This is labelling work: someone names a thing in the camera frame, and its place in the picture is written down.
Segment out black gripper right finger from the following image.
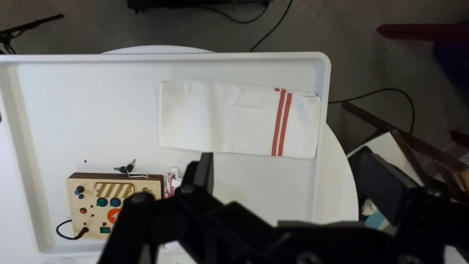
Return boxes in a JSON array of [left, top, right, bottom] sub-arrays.
[[348, 146, 469, 264]]

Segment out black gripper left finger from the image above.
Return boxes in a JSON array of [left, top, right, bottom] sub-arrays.
[[96, 152, 275, 264]]

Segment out white towel with red stripes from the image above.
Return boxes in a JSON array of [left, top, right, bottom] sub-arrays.
[[156, 80, 322, 160]]

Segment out white paper sheet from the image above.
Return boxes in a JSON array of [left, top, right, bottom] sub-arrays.
[[345, 131, 426, 188]]

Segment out metal keys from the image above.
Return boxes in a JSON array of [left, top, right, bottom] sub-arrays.
[[112, 159, 137, 177]]

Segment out white plastic tray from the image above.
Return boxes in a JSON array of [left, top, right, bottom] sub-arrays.
[[0, 50, 332, 256]]

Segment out dark red chair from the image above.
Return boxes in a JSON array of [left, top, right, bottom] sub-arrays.
[[375, 21, 469, 100]]

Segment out black tripod leg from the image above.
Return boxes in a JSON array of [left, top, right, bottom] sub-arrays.
[[0, 12, 65, 56]]

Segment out black toy board cable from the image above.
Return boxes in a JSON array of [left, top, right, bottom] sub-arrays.
[[54, 219, 90, 243]]

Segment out dark wooden frame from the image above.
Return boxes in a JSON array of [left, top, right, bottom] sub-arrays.
[[341, 102, 469, 174]]

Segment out black floor cable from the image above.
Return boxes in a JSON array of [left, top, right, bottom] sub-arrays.
[[328, 87, 417, 138], [249, 0, 296, 53]]

